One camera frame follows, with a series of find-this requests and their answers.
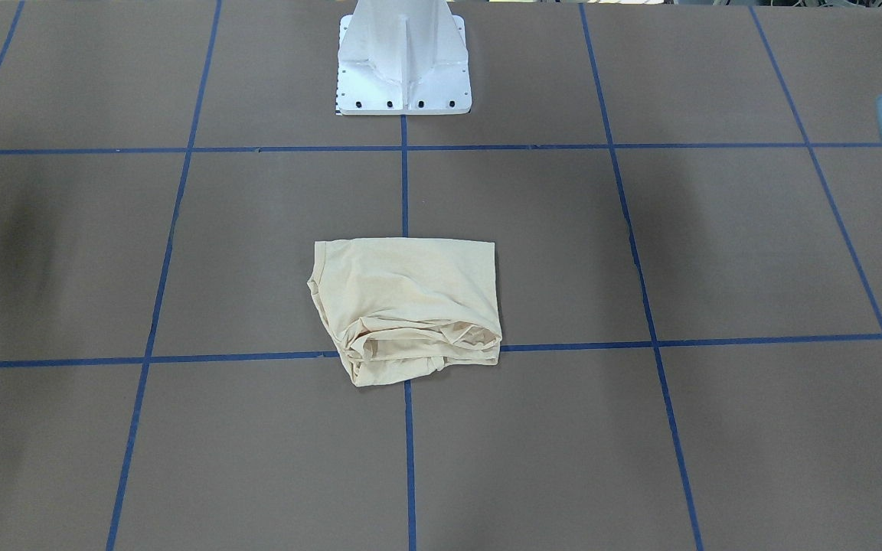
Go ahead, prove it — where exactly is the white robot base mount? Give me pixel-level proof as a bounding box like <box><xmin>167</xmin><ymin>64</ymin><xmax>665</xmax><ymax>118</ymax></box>
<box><xmin>335</xmin><ymin>1</ymin><xmax>472</xmax><ymax>116</ymax></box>

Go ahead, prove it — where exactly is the cream long-sleeve printed shirt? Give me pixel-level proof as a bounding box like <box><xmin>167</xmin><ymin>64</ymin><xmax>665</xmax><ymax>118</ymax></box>
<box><xmin>307</xmin><ymin>237</ymin><xmax>503</xmax><ymax>387</ymax></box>

